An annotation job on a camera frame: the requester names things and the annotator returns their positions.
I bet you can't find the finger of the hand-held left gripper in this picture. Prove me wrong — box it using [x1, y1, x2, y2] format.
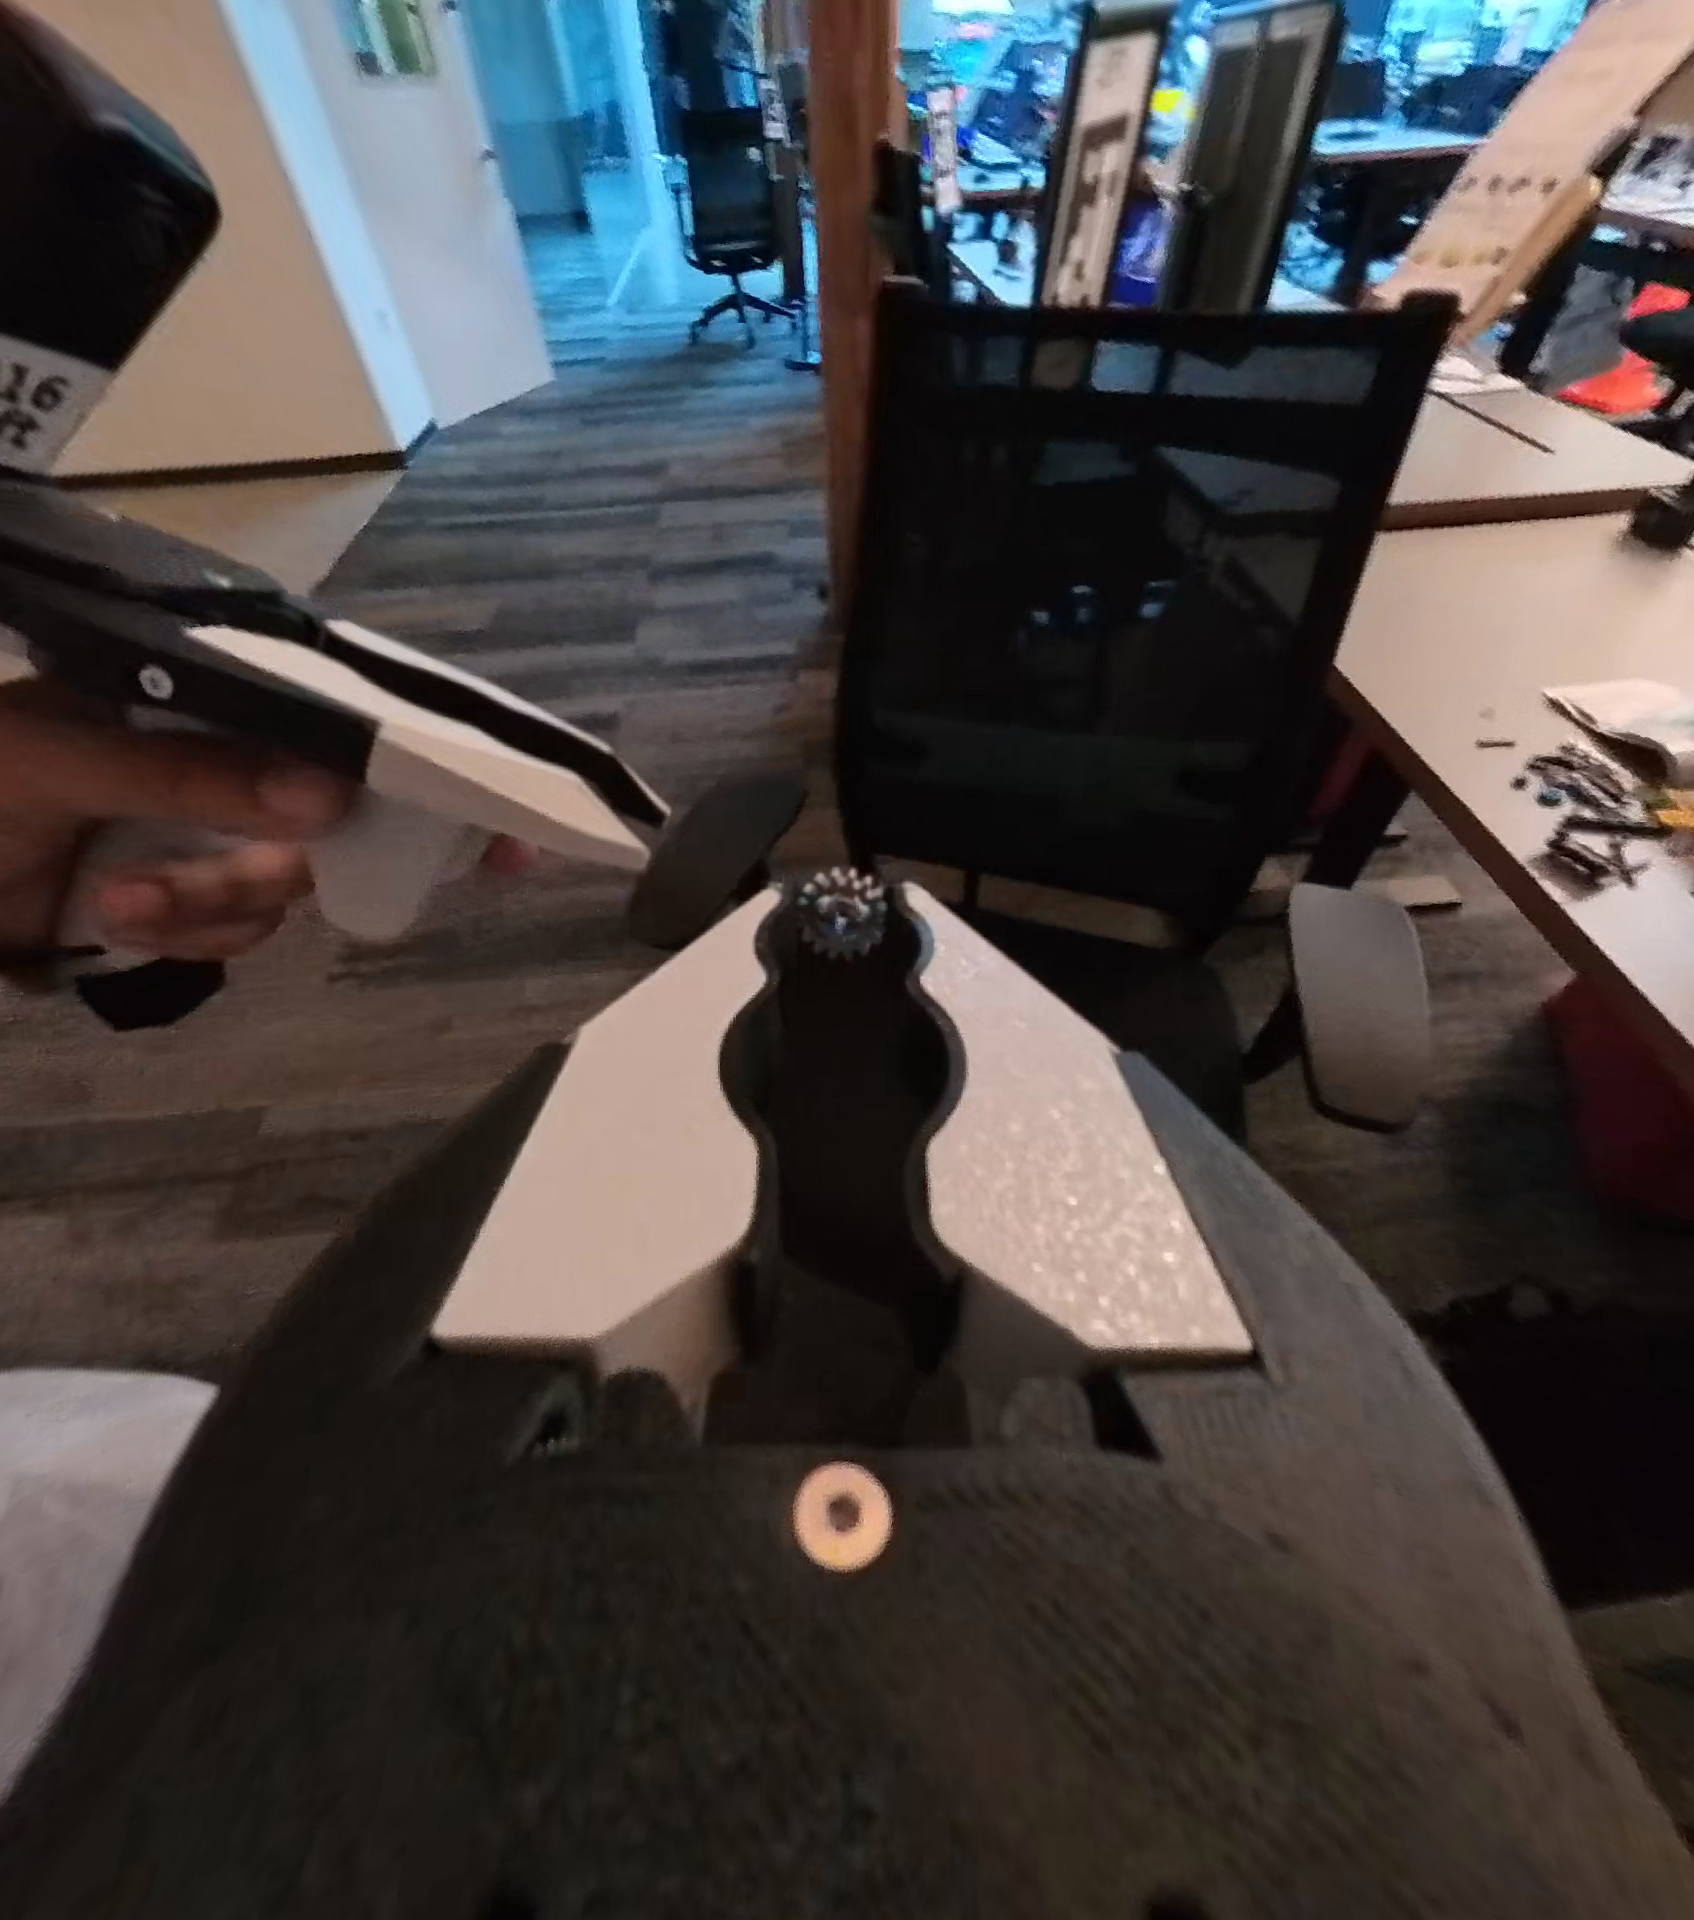
[187, 626, 658, 875]
[318, 617, 676, 830]

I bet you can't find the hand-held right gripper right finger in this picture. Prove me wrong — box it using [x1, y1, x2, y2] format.
[893, 881, 1259, 1419]

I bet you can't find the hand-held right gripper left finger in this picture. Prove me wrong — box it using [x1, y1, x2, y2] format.
[431, 883, 805, 1415]

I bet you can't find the small grey lego gear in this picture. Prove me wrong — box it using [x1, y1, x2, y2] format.
[795, 866, 893, 962]

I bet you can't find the lego instruction booklet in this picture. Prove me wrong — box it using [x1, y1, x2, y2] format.
[1545, 678, 1694, 790]

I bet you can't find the person's left hand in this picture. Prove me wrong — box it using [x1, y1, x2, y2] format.
[0, 681, 542, 974]

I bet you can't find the white door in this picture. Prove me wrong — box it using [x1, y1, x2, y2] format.
[292, 0, 557, 437]

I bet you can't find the wooden pillar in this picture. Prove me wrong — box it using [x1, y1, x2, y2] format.
[805, 0, 911, 601]

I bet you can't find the red box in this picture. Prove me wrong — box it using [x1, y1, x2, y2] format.
[1545, 974, 1694, 1254]

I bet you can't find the pile of grey black beams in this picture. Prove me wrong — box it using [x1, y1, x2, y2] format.
[1515, 741, 1674, 888]

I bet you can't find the black white patterned board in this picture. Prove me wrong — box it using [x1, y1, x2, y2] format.
[1034, 6, 1181, 310]

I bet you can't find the dark framed panel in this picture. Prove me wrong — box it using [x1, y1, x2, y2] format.
[1177, 0, 1348, 310]

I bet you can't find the cardboard board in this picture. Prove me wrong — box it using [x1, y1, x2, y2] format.
[1372, 0, 1694, 340]

